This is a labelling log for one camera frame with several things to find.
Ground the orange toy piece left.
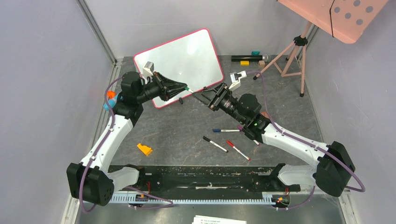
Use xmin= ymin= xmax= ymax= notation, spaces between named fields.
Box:
xmin=106 ymin=91 xmax=117 ymax=99

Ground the pink tripod stand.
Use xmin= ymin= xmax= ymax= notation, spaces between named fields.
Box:
xmin=253 ymin=21 xmax=312 ymax=97

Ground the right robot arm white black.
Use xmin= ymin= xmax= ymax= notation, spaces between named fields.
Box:
xmin=193 ymin=83 xmax=356 ymax=197

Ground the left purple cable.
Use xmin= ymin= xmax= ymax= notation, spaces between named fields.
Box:
xmin=78 ymin=77 xmax=176 ymax=214

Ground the wooden cube block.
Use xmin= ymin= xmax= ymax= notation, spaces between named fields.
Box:
xmin=258 ymin=60 xmax=266 ymax=69

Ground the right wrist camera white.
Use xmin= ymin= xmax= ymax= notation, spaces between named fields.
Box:
xmin=229 ymin=71 xmax=247 ymax=91

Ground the green whiteboard marker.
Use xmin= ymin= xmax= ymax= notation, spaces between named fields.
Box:
xmin=184 ymin=87 xmax=195 ymax=93

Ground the white paper sheet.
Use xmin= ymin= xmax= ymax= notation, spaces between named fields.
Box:
xmin=192 ymin=215 xmax=247 ymax=224

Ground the black whiteboard marker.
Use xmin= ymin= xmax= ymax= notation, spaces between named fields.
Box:
xmin=203 ymin=136 xmax=229 ymax=153

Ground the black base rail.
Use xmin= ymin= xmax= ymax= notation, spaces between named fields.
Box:
xmin=126 ymin=163 xmax=305 ymax=195

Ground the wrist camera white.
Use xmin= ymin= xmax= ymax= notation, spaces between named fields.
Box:
xmin=142 ymin=61 xmax=154 ymax=78
xmin=229 ymin=71 xmax=247 ymax=91

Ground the yellow plastic wedge block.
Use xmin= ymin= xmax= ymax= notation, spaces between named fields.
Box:
xmin=137 ymin=143 xmax=153 ymax=156

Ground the pink framed whiteboard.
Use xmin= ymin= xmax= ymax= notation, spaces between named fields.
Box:
xmin=134 ymin=28 xmax=225 ymax=109

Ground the red whiteboard marker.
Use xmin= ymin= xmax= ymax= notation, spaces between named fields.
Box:
xmin=226 ymin=140 xmax=251 ymax=161

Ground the purple whiteboard marker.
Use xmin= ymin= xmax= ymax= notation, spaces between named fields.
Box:
xmin=238 ymin=126 xmax=261 ymax=146

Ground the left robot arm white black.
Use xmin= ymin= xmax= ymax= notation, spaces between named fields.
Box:
xmin=66 ymin=71 xmax=188 ymax=206

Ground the blue toy tube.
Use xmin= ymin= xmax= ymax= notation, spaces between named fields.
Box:
xmin=103 ymin=92 xmax=120 ymax=111

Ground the white cable duct strip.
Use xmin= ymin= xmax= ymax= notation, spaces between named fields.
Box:
xmin=109 ymin=191 xmax=276 ymax=205

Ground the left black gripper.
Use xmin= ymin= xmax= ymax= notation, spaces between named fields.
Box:
xmin=136 ymin=72 xmax=187 ymax=104

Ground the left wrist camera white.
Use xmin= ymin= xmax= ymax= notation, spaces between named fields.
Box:
xmin=142 ymin=61 xmax=154 ymax=78

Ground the pink perforated board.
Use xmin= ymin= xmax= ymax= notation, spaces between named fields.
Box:
xmin=279 ymin=0 xmax=388 ymax=44

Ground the teal block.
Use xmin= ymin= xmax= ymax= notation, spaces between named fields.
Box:
xmin=251 ymin=51 xmax=261 ymax=56

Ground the blue whiteboard marker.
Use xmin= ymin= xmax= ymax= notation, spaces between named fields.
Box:
xmin=212 ymin=129 xmax=241 ymax=133

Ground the yellow rectangular block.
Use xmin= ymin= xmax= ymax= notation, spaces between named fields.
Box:
xmin=240 ymin=61 xmax=250 ymax=66

